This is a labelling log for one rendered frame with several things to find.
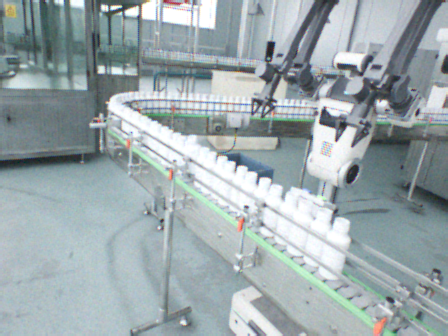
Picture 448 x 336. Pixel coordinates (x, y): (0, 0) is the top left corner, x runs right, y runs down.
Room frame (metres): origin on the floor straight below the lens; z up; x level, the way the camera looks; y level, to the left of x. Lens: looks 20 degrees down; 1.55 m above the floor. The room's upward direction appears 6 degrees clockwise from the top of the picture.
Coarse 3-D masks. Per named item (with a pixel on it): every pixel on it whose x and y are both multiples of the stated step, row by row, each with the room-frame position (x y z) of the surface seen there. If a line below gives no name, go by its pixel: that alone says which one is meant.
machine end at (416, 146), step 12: (444, 36) 4.46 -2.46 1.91; (444, 48) 4.45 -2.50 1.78; (444, 60) 4.40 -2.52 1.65; (444, 72) 4.35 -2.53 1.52; (432, 84) 4.46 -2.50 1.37; (444, 84) 4.31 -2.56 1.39; (420, 144) 4.36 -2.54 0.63; (432, 144) 4.21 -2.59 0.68; (444, 144) 4.07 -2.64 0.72; (408, 156) 4.47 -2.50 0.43; (432, 156) 4.17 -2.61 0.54; (444, 156) 4.03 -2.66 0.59; (408, 168) 4.42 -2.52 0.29; (432, 168) 4.12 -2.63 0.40; (444, 168) 3.98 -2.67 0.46; (408, 180) 4.39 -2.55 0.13; (420, 180) 4.21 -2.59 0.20; (432, 180) 4.07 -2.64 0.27; (444, 180) 3.94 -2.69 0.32; (444, 192) 3.89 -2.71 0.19
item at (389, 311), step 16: (112, 112) 2.03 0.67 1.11; (128, 144) 1.63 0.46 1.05; (176, 160) 1.29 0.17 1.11; (240, 224) 0.92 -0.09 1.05; (256, 224) 0.96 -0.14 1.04; (240, 240) 0.93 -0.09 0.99; (240, 256) 0.92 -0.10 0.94; (240, 272) 0.92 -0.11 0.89; (432, 272) 0.71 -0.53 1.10; (400, 288) 0.61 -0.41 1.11; (416, 288) 0.67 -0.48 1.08; (432, 288) 0.69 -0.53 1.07; (384, 304) 0.58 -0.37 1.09; (400, 304) 0.60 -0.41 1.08; (384, 320) 0.56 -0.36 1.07; (400, 320) 0.60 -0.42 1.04
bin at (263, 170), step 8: (232, 160) 2.01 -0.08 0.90; (240, 160) 2.03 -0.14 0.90; (248, 160) 1.98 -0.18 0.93; (256, 160) 1.92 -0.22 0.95; (248, 168) 1.97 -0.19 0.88; (256, 168) 1.91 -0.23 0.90; (264, 168) 1.86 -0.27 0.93; (272, 168) 1.81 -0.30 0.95; (264, 176) 1.77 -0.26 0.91; (272, 176) 1.80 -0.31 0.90; (256, 184) 1.73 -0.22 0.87
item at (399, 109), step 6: (408, 90) 1.36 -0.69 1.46; (414, 90) 1.39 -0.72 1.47; (408, 96) 1.35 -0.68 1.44; (414, 96) 1.37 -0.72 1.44; (396, 102) 1.35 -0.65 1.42; (402, 102) 1.35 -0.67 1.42; (408, 102) 1.35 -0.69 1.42; (384, 108) 1.41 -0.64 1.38; (390, 108) 1.40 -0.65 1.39; (396, 108) 1.37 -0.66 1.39; (402, 108) 1.36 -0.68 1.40; (408, 108) 1.35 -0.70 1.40; (390, 114) 1.39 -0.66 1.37; (396, 114) 1.36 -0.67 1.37; (402, 114) 1.35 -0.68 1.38
